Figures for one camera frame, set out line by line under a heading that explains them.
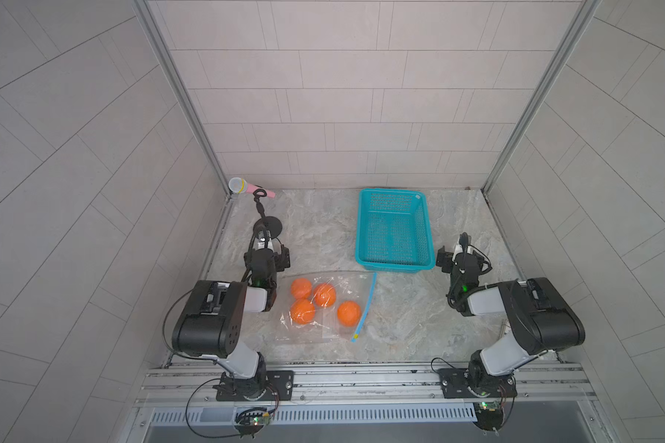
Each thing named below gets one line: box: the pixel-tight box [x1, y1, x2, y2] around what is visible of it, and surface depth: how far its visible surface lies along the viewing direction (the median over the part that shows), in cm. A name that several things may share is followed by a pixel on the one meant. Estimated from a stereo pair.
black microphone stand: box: [252, 188, 283, 240], surface depth 105 cm
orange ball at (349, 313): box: [337, 299, 362, 328], surface depth 79 cm
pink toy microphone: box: [228, 177, 276, 199], surface depth 84 cm
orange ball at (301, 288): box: [290, 277, 313, 300], surface depth 85 cm
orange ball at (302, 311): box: [290, 299, 315, 325], surface depth 79 cm
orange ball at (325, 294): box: [314, 282, 337, 308], surface depth 82 cm
